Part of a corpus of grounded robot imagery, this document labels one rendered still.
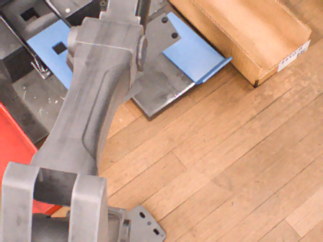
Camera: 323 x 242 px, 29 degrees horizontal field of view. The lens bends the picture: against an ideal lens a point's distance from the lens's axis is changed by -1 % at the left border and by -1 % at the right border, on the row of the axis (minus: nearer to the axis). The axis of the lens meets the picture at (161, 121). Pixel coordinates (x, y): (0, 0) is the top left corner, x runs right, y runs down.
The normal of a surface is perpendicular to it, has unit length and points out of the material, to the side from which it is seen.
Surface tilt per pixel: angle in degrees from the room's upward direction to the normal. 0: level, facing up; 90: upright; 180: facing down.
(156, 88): 0
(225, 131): 0
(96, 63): 18
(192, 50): 0
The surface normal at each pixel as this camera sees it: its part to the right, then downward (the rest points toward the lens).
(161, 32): 0.26, -0.09
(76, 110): 0.06, -0.69
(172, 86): 0.00, -0.43
